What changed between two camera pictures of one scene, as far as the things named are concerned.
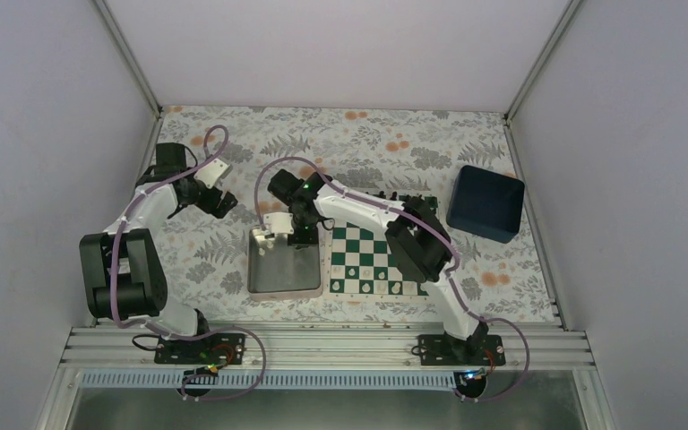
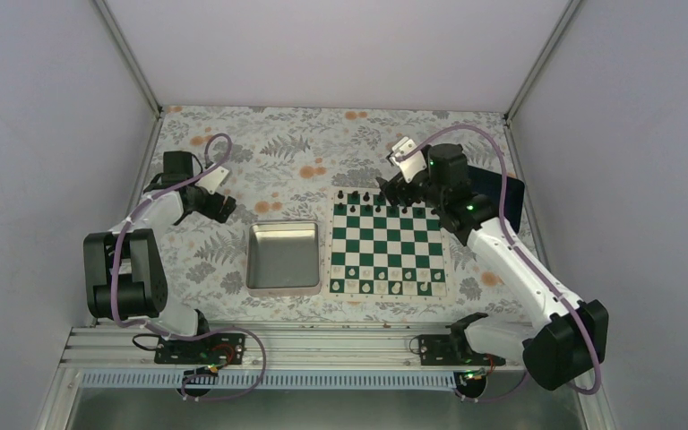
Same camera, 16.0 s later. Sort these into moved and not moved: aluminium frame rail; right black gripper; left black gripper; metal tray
Moved: right black gripper
Not moved: aluminium frame rail; metal tray; left black gripper
